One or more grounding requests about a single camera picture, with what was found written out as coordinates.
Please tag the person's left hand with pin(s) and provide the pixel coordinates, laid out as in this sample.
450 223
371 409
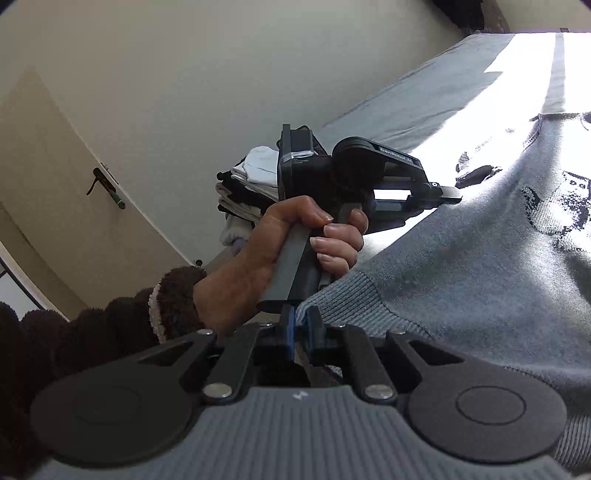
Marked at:
244 281

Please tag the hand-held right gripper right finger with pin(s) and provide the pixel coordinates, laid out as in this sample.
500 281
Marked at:
314 330

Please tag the grey knit sweater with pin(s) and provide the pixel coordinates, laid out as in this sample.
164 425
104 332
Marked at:
461 286

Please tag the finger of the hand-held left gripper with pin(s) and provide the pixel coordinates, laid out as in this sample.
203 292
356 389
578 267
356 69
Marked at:
448 194

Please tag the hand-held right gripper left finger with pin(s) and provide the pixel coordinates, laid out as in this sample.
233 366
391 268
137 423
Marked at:
289 330

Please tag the stack of folded clothes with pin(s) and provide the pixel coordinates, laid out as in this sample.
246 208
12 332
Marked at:
251 184

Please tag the beige door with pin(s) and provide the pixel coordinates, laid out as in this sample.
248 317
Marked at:
69 184

